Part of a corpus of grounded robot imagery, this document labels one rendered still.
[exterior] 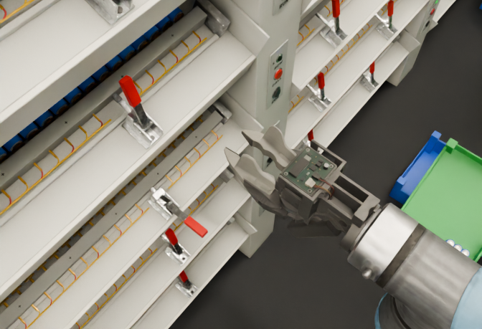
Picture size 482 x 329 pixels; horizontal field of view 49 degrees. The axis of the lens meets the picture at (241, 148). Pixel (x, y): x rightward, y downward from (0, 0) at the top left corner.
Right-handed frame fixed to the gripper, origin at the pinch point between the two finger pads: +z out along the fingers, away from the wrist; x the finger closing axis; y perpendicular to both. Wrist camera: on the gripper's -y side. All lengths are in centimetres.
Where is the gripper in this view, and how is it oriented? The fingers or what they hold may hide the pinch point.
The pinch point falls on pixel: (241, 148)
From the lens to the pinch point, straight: 73.9
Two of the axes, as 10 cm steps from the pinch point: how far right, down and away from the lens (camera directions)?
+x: -6.4, 6.4, -4.1
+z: -7.6, -5.6, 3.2
